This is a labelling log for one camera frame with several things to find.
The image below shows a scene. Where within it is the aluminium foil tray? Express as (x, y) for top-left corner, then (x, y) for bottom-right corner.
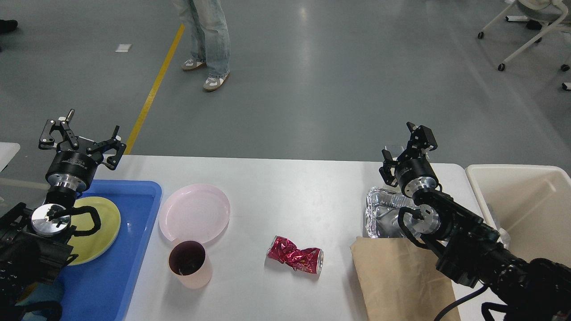
(364, 186), (419, 239)

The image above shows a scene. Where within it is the person in blue jeans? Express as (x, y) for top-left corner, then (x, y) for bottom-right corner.
(172, 0), (230, 91)

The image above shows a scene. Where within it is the crushed red can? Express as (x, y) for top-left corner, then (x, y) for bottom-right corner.
(266, 235), (324, 276)

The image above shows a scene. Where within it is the white office chair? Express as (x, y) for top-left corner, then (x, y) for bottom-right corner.
(477, 0), (570, 73)

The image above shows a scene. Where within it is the blue plastic tray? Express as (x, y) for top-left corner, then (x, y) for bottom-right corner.
(13, 180), (162, 321)

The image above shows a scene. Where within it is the beige plastic bin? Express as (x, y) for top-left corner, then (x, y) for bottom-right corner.
(466, 165), (571, 266)

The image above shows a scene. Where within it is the white side table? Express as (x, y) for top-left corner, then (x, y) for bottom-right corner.
(0, 142), (21, 172)

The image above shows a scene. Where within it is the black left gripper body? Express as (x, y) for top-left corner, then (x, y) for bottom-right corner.
(46, 151), (98, 189)

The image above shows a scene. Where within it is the pink plastic cup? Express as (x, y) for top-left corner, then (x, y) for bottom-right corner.
(168, 240), (213, 290)

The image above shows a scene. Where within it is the pink plastic plate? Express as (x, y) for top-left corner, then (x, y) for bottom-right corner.
(159, 184), (231, 244)

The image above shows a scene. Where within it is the brown paper bag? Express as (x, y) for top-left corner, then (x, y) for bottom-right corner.
(351, 236), (455, 321)

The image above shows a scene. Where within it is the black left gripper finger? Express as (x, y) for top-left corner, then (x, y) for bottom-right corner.
(38, 109), (80, 152)
(86, 125), (127, 171)

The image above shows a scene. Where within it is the person in black trousers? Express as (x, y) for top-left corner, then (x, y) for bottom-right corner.
(0, 20), (18, 34)

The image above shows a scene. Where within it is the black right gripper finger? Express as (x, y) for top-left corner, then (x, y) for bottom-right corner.
(399, 122), (437, 162)
(379, 149), (398, 187)

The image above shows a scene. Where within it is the yellow plastic plate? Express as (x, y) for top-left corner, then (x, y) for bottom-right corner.
(68, 196), (121, 266)

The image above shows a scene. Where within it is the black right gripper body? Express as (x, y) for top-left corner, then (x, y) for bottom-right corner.
(395, 158), (439, 197)

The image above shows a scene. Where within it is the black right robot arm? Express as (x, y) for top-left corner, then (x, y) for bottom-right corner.
(379, 122), (571, 321)

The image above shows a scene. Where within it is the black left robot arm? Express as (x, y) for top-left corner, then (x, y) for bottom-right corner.
(0, 109), (127, 321)

